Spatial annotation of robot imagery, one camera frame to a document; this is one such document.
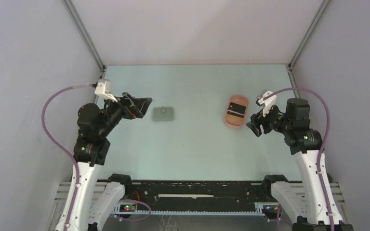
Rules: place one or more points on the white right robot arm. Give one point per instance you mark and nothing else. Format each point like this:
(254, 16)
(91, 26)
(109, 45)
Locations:
(317, 211)

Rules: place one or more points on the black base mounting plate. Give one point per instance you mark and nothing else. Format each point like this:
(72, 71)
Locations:
(197, 196)

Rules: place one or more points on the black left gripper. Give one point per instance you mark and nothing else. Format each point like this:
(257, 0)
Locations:
(141, 111)

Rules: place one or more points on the pink oval plastic tray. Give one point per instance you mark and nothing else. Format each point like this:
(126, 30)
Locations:
(233, 121)

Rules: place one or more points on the black gold-print credit card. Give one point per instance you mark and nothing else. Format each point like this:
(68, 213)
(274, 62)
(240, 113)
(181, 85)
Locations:
(235, 109)

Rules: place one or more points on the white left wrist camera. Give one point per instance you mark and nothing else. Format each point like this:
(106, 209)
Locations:
(103, 90)

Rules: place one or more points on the green leather card holder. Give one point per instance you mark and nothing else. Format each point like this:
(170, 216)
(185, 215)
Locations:
(160, 114)

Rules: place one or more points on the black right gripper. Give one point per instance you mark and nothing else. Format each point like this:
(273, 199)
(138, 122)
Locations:
(255, 122)

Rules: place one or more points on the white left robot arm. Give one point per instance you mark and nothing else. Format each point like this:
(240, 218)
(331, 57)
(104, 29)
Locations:
(91, 148)

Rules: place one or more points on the aluminium frame rail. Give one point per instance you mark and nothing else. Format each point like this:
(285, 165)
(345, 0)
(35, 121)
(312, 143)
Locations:
(204, 204)

